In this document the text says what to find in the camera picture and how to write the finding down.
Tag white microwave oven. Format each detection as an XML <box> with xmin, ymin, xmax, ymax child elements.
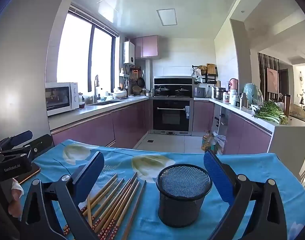
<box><xmin>45</xmin><ymin>82</ymin><xmax>79</xmax><ymax>117</ymax></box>

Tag blue floral tablecloth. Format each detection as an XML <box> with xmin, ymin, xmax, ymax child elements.
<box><xmin>19</xmin><ymin>139</ymin><xmax>303</xmax><ymax>240</ymax></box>

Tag short pink base cabinets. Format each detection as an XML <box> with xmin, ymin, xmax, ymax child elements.
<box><xmin>192</xmin><ymin>100</ymin><xmax>273</xmax><ymax>155</ymax></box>

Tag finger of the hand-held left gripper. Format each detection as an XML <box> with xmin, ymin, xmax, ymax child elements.
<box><xmin>7</xmin><ymin>134</ymin><xmax>54</xmax><ymax>165</ymax></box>
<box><xmin>0</xmin><ymin>130</ymin><xmax>33</xmax><ymax>154</ymax></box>

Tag person's left hand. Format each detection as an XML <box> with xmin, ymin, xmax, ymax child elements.
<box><xmin>7</xmin><ymin>179</ymin><xmax>25</xmax><ymax>218</ymax></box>

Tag dark smartphone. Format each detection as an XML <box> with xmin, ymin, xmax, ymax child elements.
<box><xmin>14</xmin><ymin>162</ymin><xmax>41</xmax><ymax>185</ymax></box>

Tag wooden cutting boards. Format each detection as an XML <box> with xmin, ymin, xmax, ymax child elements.
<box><xmin>207</xmin><ymin>63</ymin><xmax>218</xmax><ymax>77</ymax></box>

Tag pink wall picture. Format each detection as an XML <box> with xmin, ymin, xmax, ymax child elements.
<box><xmin>266</xmin><ymin>67</ymin><xmax>279</xmax><ymax>93</ymax></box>

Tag black built-in oven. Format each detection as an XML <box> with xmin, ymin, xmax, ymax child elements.
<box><xmin>152</xmin><ymin>99</ymin><xmax>194</xmax><ymax>133</ymax></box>

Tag white plastic bag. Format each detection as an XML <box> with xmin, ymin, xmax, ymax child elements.
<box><xmin>214</xmin><ymin>134</ymin><xmax>226</xmax><ymax>155</ymax></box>

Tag bunch of wooden chopsticks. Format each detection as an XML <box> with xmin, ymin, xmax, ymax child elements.
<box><xmin>62</xmin><ymin>171</ymin><xmax>147</xmax><ymax>240</ymax></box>

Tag white casserole pot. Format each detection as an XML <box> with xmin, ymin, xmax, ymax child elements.
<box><xmin>113</xmin><ymin>89</ymin><xmax>128</xmax><ymax>99</ymax></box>

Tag white jar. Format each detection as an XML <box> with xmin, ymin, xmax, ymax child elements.
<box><xmin>229</xmin><ymin>89</ymin><xmax>239</xmax><ymax>106</ymax></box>

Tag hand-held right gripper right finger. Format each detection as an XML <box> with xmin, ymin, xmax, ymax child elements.
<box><xmin>204</xmin><ymin>150</ymin><xmax>288</xmax><ymax>240</ymax></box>

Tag brown tumbler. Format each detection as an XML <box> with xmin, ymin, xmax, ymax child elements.
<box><xmin>282</xmin><ymin>94</ymin><xmax>291</xmax><ymax>118</ymax></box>

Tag steel steamer pot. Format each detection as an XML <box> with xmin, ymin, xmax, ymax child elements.
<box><xmin>212</xmin><ymin>86</ymin><xmax>226</xmax><ymax>100</ymax></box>

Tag kitchen window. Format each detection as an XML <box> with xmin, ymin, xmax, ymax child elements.
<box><xmin>56</xmin><ymin>4</ymin><xmax>119</xmax><ymax>93</ymax></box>

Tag pale green kitchen appliance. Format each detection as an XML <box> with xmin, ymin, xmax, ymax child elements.
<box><xmin>243</xmin><ymin>83</ymin><xmax>263</xmax><ymax>105</ymax></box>

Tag square ceiling light panel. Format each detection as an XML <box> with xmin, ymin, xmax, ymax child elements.
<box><xmin>156</xmin><ymin>9</ymin><xmax>178</xmax><ymax>27</ymax></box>

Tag yellow cooking oil bottle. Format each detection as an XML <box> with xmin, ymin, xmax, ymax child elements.
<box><xmin>201</xmin><ymin>130</ymin><xmax>216</xmax><ymax>153</ymax></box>

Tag black integrated stove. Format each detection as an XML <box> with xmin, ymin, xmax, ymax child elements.
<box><xmin>154</xmin><ymin>76</ymin><xmax>196</xmax><ymax>98</ymax></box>

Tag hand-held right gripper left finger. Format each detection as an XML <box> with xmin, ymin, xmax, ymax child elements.
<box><xmin>19</xmin><ymin>151</ymin><xmax>105</xmax><ymax>240</ymax></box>

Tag bunch of green vegetables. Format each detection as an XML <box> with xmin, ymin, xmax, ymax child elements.
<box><xmin>254</xmin><ymin>100</ymin><xmax>289</xmax><ymax>125</ymax></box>

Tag black mesh utensil holder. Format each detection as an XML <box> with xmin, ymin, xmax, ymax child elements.
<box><xmin>156</xmin><ymin>164</ymin><xmax>213</xmax><ymax>228</ymax></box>

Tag dark slatted partition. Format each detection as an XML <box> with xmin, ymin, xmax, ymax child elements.
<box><xmin>257</xmin><ymin>52</ymin><xmax>280</xmax><ymax>100</ymax></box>

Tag pink upper cabinet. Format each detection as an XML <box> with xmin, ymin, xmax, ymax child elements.
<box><xmin>130</xmin><ymin>35</ymin><xmax>161</xmax><ymax>60</ymax></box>

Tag black pot with lid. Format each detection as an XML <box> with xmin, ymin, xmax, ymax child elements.
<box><xmin>154</xmin><ymin>85</ymin><xmax>171</xmax><ymax>96</ymax></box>
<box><xmin>174</xmin><ymin>86</ymin><xmax>191</xmax><ymax>97</ymax></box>

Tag long pink base cabinets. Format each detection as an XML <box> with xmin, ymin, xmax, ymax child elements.
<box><xmin>50</xmin><ymin>97</ymin><xmax>153</xmax><ymax>150</ymax></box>

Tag white wall water heater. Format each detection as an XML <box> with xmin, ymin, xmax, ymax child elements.
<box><xmin>123</xmin><ymin>41</ymin><xmax>136</xmax><ymax>64</ymax></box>

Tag black wall rack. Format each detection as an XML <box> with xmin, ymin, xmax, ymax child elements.
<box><xmin>192</xmin><ymin>64</ymin><xmax>218</xmax><ymax>85</ymax></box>

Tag steel kitchen faucet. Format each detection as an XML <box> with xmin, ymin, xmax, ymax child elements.
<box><xmin>93</xmin><ymin>74</ymin><xmax>100</xmax><ymax>103</ymax></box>

